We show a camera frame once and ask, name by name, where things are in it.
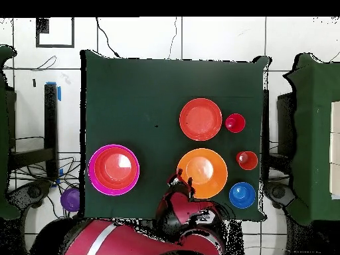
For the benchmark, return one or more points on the orange plastic bowl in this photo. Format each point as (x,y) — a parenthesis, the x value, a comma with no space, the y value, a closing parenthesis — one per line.
(204,170)

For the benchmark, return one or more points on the orange-red plastic bowl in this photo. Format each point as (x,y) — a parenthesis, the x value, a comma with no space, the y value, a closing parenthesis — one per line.
(115,168)
(200,119)

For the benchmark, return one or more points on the large magenta plastic bowl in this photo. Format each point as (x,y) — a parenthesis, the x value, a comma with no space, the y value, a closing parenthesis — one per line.
(91,172)

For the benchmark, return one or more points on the purple plastic bowl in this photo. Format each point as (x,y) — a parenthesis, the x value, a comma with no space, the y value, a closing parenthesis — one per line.
(70,199)

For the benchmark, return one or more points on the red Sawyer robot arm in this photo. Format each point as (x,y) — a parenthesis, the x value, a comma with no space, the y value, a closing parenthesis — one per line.
(159,239)

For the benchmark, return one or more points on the small dark blue bowl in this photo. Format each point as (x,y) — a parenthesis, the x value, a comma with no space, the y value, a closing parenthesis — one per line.
(242,195)

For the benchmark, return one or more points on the orange plastic cup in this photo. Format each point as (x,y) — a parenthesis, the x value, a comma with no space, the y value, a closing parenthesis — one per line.
(247,160)

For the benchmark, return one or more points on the red plastic cup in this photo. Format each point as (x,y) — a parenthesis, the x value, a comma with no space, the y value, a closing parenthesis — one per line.
(235,123)

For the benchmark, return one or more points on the dark green table cloth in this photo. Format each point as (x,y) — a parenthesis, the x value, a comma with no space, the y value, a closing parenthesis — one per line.
(159,79)

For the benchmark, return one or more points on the neighbouring green cloth table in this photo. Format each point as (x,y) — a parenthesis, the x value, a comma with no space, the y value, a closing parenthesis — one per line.
(313,132)
(4,132)

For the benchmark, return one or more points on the white panel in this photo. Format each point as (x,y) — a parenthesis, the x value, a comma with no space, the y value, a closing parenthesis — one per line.
(335,148)

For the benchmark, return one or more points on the black stand frame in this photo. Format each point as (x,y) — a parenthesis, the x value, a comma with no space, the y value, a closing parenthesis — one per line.
(51,127)

